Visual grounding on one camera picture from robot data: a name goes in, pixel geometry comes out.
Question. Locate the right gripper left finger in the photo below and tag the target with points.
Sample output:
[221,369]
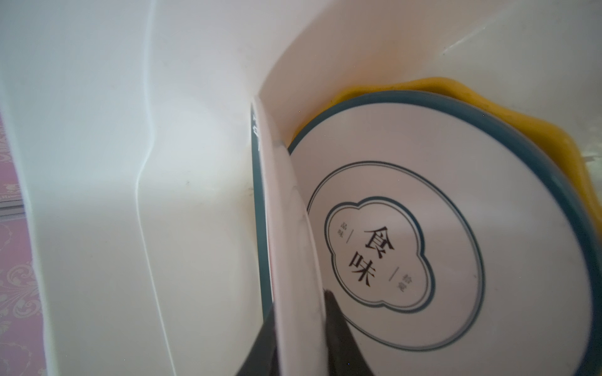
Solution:
[262,359]

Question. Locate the green red rim plate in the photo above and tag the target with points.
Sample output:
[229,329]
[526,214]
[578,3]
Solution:
[289,278]

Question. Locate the white clover emblem plate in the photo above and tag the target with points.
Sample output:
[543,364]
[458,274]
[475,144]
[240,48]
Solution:
[452,243]

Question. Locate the yellow scalloped dotted plate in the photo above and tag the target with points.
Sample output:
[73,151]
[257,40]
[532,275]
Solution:
[549,138]

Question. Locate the white plastic bin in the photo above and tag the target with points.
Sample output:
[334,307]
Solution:
[129,126]

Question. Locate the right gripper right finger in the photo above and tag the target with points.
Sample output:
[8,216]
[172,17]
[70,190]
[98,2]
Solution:
[345,357]

